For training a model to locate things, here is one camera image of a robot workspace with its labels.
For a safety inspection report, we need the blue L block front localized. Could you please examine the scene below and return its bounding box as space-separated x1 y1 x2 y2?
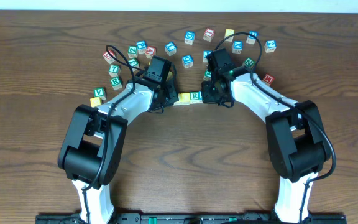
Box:
198 91 203 103

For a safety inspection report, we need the blue Q block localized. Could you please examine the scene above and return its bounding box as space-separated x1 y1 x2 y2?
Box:
184 31 195 45

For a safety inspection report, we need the yellow block near L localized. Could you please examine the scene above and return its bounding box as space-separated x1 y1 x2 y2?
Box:
167 72 173 80

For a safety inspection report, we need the green 7 block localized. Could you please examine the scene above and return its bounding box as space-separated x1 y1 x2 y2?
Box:
108 65 121 77

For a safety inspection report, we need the yellow C block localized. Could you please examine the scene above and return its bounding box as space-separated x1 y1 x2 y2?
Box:
173 95 181 106

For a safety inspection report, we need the blue X block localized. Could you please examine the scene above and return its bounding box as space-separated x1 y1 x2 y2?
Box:
232 41 243 54

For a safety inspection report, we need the red U block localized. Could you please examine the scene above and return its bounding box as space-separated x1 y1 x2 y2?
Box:
103 50 115 64

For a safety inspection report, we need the green N block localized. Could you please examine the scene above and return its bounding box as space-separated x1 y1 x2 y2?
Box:
242 58 255 69

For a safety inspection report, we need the blue D block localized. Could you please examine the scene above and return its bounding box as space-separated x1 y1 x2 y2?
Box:
181 55 193 68

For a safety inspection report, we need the yellow S block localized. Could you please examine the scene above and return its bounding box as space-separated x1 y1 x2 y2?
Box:
224 29 235 42

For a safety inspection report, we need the blue P block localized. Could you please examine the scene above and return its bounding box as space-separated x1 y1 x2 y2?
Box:
136 40 147 54

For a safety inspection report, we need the blue L block middle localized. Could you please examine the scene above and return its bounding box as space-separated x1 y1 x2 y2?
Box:
203 50 212 63

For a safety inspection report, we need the blue two block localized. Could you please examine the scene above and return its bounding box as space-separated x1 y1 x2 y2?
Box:
264 40 277 53

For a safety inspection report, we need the blue H block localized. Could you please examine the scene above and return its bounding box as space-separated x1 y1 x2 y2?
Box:
246 30 258 45

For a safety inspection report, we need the green J block left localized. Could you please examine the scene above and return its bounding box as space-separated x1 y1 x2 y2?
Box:
127 58 140 72

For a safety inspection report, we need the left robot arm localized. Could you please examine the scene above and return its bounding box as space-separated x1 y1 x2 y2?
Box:
57 77 178 223

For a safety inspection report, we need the red M block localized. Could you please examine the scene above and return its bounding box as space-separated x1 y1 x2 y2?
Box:
262 73 275 86

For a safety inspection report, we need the yellow O block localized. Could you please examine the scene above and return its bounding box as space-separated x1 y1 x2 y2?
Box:
180 93 191 105

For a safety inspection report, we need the green Z block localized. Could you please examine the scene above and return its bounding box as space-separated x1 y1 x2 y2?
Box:
127 46 138 58

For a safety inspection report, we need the green V block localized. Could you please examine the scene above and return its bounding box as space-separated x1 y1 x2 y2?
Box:
94 87 106 100

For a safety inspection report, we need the red I block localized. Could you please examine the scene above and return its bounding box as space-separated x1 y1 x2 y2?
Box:
203 28 215 42

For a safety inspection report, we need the blue l block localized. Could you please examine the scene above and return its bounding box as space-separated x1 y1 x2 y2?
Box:
203 50 212 63
198 91 203 103

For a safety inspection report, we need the green r block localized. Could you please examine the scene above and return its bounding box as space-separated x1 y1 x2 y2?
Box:
110 77 122 90
190 91 199 104

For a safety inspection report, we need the yellow G block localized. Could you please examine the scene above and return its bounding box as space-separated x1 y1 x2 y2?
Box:
89 97 103 108

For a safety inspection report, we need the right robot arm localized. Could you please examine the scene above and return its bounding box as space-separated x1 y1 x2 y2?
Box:
201 67 336 223

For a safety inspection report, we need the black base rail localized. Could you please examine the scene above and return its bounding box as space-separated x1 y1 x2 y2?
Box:
35 212 347 224

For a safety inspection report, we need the green B block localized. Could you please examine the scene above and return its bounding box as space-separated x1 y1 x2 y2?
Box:
203 70 212 81

